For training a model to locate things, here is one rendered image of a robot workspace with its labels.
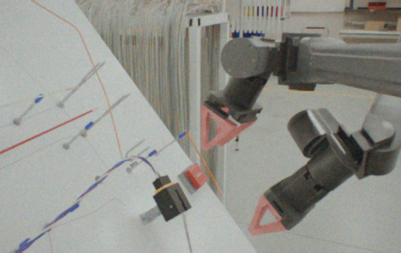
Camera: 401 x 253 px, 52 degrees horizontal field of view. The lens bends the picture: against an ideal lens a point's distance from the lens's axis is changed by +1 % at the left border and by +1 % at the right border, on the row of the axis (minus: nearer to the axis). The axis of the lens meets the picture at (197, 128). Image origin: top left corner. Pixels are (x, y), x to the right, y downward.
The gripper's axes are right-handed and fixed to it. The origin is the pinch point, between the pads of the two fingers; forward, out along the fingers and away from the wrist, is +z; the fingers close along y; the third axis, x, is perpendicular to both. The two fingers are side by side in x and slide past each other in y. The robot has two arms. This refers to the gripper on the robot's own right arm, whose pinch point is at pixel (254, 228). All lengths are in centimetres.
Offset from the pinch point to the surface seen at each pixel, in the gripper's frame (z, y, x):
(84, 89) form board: 12.4, -0.6, -44.7
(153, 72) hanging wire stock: 23, -52, -63
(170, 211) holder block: 11.1, 1.8, -11.9
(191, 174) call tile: 13.6, -16.1, -18.5
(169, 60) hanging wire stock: 15, -51, -60
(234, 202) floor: 121, -211, -27
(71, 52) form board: 11, -2, -54
